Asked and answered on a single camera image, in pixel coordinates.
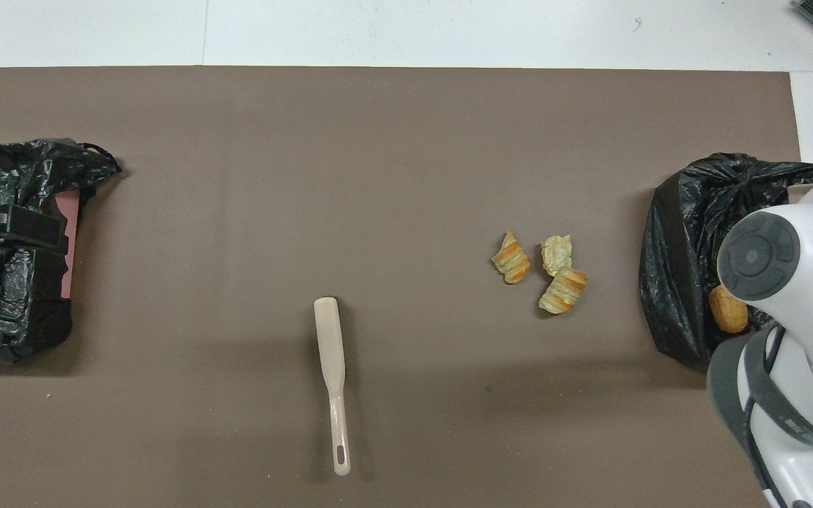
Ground beige handle hand brush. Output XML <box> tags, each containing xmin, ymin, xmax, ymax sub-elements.
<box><xmin>313</xmin><ymin>296</ymin><xmax>353</xmax><ymax>478</ymax></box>

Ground golden striped pastry piece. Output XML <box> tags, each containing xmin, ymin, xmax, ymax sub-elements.
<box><xmin>491</xmin><ymin>231</ymin><xmax>531</xmax><ymax>285</ymax></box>

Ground pale pastry piece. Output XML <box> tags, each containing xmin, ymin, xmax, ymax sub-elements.
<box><xmin>541</xmin><ymin>234</ymin><xmax>574</xmax><ymax>277</ymax></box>

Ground long striped pastry piece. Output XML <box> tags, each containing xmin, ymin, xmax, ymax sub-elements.
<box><xmin>538</xmin><ymin>265</ymin><xmax>589</xmax><ymax>315</ymax></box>

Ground brown bread roll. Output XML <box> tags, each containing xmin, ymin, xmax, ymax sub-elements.
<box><xmin>707</xmin><ymin>284</ymin><xmax>750</xmax><ymax>335</ymax></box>

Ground pink bin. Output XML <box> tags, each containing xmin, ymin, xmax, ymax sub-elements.
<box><xmin>55</xmin><ymin>190</ymin><xmax>83</xmax><ymax>302</ymax></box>

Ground brown table mat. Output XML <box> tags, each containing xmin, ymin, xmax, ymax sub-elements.
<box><xmin>0</xmin><ymin>66</ymin><xmax>813</xmax><ymax>508</ymax></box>

